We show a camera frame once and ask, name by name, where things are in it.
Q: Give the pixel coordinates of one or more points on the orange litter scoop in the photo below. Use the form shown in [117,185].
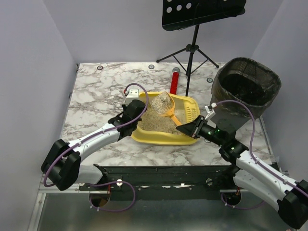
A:
[164,105]

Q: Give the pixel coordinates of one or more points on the grey mesh waste bin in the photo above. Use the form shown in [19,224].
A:
[247,81]

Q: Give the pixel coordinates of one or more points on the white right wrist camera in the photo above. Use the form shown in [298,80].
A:
[209,108]

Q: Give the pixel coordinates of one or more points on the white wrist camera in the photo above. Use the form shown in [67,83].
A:
[130,95]
[209,108]

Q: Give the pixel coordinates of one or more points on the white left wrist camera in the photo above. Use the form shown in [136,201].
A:
[130,95]

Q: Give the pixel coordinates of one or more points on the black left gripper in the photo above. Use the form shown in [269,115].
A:
[131,103]

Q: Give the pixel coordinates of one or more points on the cat litter granules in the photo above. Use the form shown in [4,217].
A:
[152,121]

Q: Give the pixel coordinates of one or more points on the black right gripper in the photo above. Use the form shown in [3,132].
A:
[198,128]

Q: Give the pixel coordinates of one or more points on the yellow and grey litter box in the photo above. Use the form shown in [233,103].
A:
[186,110]

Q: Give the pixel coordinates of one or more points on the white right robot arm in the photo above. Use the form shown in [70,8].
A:
[286,195]

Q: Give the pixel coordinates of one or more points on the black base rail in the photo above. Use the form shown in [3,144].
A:
[168,183]

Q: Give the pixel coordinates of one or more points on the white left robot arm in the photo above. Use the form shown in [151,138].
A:
[62,166]

